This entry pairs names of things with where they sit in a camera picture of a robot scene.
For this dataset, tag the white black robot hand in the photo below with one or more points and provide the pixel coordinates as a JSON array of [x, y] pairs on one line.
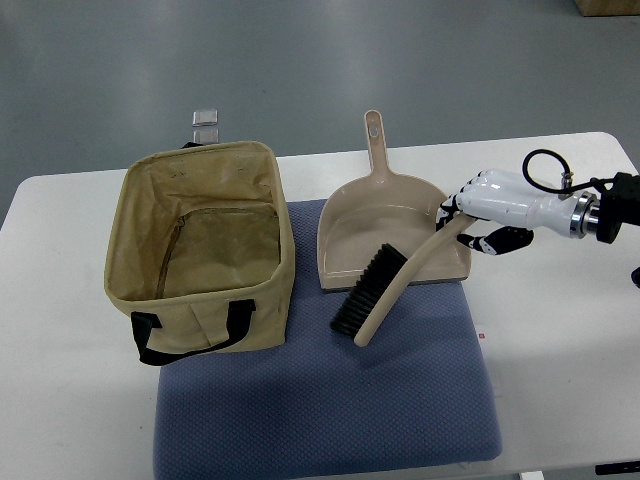
[[519, 208]]

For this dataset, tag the beige brush black bristles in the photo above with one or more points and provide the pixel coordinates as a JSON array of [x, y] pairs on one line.
[[384, 280]]

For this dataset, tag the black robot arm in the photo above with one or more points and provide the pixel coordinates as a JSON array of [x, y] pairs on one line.
[[618, 204]]

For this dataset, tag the yellow fabric bag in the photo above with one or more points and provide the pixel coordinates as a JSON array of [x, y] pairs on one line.
[[201, 255]]

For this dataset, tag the beige plastic dustpan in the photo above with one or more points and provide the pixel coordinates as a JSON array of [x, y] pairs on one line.
[[365, 213]]

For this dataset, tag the cardboard box corner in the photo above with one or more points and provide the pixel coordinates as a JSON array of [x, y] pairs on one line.
[[605, 8]]

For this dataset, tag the blue cushion mat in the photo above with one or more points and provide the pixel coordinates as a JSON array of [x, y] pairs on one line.
[[418, 395]]

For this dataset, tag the lower metal floor plate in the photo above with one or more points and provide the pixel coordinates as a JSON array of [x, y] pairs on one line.
[[206, 136]]

